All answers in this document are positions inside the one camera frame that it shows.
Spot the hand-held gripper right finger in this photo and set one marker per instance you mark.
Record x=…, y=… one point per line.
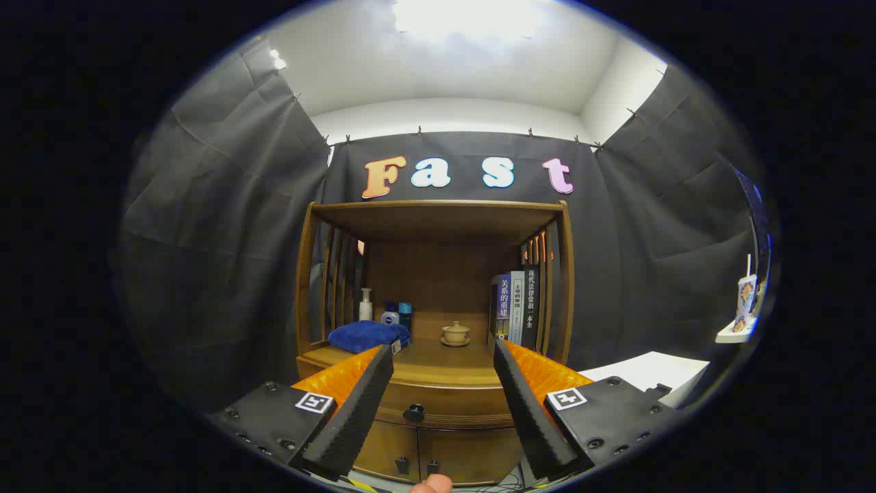
x=530, y=418

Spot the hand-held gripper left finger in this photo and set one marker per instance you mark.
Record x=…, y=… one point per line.
x=356, y=418

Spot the wooden drawer with black knob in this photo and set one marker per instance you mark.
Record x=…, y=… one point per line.
x=452, y=404

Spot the wooden cabinet door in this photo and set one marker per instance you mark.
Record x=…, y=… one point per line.
x=387, y=445
x=472, y=455

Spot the wooden countertop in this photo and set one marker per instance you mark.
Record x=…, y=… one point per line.
x=438, y=363

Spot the wooden cabinet with hutch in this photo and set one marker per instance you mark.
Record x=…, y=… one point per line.
x=438, y=274

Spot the yellow black hazard tape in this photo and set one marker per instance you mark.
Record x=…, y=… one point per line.
x=363, y=485

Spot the folded blue towel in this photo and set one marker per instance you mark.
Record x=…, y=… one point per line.
x=366, y=337

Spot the white bottle dark blue cap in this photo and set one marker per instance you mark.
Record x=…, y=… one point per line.
x=390, y=317

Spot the white pump bottle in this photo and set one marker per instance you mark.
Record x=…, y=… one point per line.
x=365, y=309

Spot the black book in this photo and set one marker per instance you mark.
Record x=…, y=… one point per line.
x=530, y=308

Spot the light grey book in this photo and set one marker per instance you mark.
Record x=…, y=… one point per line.
x=517, y=308

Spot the beige lidded teacup with saucer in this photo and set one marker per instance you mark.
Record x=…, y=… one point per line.
x=455, y=334

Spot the teal blue bottle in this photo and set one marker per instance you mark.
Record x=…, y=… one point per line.
x=406, y=313

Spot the white box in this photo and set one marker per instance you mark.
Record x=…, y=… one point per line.
x=650, y=370

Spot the black backdrop cloth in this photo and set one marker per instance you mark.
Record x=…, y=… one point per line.
x=226, y=239

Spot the printed paper cup with straw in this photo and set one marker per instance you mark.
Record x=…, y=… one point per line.
x=744, y=301

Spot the dark monitor screen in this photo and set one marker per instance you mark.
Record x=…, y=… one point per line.
x=756, y=205

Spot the small black bracket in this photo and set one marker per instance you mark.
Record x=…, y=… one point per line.
x=659, y=392

